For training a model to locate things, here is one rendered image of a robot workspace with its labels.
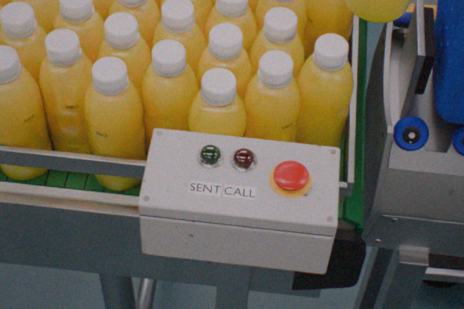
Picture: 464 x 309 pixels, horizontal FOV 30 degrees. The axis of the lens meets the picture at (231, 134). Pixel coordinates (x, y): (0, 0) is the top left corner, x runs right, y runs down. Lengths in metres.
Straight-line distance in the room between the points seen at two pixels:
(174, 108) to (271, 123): 0.12
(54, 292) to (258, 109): 1.16
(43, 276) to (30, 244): 0.89
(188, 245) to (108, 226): 0.23
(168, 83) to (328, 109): 0.20
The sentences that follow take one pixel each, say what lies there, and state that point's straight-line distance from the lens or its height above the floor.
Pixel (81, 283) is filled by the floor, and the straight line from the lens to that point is 2.10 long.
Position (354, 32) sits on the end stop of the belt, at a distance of 1.22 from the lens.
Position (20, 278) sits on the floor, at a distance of 2.13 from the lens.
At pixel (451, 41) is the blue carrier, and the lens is 1.12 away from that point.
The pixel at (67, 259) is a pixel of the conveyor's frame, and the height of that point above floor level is 0.76.
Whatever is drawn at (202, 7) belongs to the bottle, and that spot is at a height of 1.05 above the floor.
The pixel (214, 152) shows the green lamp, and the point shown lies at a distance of 0.90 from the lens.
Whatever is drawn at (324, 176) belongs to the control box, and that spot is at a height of 1.10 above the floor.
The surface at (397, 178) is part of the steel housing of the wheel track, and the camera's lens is 1.18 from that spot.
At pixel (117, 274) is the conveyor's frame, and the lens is 1.26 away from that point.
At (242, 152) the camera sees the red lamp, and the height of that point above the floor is 1.11.
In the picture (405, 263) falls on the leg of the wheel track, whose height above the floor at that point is 0.63.
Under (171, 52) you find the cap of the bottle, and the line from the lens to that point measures 1.01.
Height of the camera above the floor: 1.84
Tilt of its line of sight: 52 degrees down
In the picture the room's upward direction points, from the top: 3 degrees clockwise
